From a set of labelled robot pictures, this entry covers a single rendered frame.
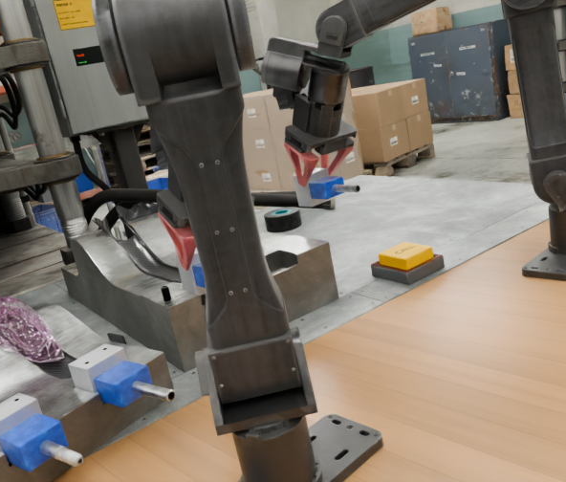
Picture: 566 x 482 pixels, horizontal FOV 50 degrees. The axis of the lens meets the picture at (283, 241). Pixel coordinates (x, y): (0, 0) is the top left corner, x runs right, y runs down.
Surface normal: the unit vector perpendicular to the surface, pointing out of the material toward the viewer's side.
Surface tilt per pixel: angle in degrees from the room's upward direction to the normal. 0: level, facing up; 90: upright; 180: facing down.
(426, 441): 0
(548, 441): 0
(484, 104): 90
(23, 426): 0
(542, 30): 102
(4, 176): 90
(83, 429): 90
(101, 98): 90
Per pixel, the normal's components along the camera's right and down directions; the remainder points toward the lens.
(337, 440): -0.19, -0.94
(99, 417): 0.78, 0.02
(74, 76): 0.57, 0.12
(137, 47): 0.14, 0.42
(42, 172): -0.02, 0.29
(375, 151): -0.69, 0.33
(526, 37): -0.27, 0.53
